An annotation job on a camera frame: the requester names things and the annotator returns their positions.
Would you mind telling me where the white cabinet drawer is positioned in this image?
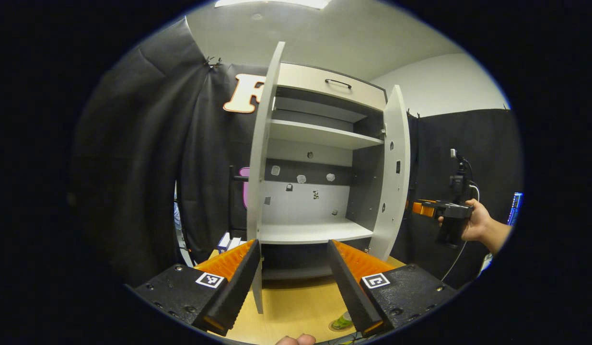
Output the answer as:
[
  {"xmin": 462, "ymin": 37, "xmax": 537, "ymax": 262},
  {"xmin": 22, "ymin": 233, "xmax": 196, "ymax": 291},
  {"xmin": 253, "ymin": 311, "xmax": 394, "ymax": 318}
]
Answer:
[{"xmin": 276, "ymin": 63, "xmax": 387, "ymax": 112}]

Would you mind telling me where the thin white cable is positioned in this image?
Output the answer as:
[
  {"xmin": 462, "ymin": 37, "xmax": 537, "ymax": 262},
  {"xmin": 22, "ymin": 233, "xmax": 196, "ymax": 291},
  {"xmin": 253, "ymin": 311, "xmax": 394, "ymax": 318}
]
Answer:
[{"xmin": 440, "ymin": 182, "xmax": 481, "ymax": 282}]

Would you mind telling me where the small white box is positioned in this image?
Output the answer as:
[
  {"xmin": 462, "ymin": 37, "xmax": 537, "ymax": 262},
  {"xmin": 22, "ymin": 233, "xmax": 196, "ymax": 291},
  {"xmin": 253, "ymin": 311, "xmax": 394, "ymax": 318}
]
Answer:
[{"xmin": 217, "ymin": 232, "xmax": 248, "ymax": 253}]

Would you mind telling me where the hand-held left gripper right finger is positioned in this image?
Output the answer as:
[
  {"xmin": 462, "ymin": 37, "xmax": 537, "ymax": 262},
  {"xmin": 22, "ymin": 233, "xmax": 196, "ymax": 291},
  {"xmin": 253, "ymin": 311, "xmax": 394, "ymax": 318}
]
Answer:
[{"xmin": 327, "ymin": 239, "xmax": 457, "ymax": 335}]

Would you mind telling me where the black backdrop cloth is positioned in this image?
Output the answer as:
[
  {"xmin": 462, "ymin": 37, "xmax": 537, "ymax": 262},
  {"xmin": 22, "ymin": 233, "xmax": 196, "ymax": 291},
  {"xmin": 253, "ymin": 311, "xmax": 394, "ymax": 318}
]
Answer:
[
  {"xmin": 68, "ymin": 17, "xmax": 277, "ymax": 288},
  {"xmin": 389, "ymin": 109, "xmax": 524, "ymax": 288}
]

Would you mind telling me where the white and grey cabinet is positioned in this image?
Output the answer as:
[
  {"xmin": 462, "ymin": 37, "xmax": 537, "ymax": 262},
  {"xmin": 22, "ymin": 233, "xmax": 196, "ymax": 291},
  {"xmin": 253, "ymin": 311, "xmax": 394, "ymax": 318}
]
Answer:
[{"xmin": 260, "ymin": 62, "xmax": 388, "ymax": 281}]

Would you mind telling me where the blue bright object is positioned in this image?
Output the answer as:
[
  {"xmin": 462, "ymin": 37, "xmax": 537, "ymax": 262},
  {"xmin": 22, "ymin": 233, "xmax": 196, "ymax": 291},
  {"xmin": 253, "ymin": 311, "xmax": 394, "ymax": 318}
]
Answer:
[{"xmin": 508, "ymin": 192, "xmax": 524, "ymax": 226}]

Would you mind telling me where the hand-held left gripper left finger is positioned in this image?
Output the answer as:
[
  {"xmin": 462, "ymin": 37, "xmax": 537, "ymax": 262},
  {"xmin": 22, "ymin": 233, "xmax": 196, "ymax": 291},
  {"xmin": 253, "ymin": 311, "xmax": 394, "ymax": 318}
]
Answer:
[{"xmin": 133, "ymin": 239, "xmax": 261, "ymax": 336}]

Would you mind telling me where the ceiling light panel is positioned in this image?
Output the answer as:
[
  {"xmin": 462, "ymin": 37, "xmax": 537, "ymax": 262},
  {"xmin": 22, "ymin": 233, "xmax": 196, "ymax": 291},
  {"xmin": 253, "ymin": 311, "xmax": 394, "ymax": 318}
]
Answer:
[{"xmin": 214, "ymin": 0, "xmax": 332, "ymax": 10}]

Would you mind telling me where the white cabinet shelf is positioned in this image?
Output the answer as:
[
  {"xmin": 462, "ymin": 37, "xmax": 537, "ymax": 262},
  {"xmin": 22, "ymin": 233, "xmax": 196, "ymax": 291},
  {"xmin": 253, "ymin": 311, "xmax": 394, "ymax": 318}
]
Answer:
[
  {"xmin": 268, "ymin": 119, "xmax": 385, "ymax": 150},
  {"xmin": 258, "ymin": 218, "xmax": 374, "ymax": 245}
]

